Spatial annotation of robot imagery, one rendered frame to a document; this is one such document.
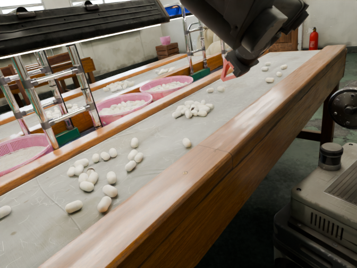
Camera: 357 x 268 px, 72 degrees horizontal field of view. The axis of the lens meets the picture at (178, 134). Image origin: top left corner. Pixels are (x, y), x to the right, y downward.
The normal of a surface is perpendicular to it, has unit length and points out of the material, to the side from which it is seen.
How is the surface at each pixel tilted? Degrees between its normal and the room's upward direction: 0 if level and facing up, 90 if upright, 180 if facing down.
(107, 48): 90
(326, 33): 90
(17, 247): 0
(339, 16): 90
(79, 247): 0
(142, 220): 0
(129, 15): 58
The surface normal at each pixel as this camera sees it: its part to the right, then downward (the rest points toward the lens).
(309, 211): -0.80, 0.37
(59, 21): 0.54, -0.33
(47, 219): -0.17, -0.89
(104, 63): 0.71, 0.19
